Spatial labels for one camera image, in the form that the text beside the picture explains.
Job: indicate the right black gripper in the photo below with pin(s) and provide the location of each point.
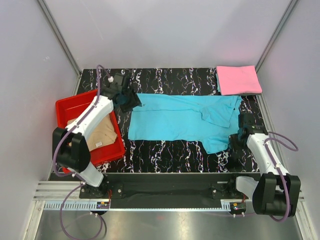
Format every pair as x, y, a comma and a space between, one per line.
232, 139

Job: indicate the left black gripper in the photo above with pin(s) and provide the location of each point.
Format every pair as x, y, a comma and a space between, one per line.
134, 101

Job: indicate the turquoise t shirt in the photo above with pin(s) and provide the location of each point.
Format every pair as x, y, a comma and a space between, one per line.
209, 119

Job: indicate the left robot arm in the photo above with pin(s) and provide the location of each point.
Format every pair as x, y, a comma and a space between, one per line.
69, 144

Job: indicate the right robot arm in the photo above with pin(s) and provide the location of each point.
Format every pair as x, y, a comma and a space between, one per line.
277, 191

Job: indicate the beige folded t shirt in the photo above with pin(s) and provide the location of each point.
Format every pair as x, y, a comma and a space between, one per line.
103, 135

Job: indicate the teal folded t shirt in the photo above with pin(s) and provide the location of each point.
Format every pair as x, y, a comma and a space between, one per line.
218, 84

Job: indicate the pink folded t shirt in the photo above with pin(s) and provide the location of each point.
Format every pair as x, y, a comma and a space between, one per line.
238, 80

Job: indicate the red plastic bin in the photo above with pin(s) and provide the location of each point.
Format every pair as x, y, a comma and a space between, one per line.
70, 108

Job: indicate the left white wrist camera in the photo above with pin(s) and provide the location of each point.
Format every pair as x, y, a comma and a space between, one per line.
110, 79

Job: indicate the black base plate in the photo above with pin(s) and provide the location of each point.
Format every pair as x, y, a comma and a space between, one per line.
166, 192

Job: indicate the aluminium rail frame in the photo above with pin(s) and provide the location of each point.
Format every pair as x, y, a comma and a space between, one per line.
56, 196

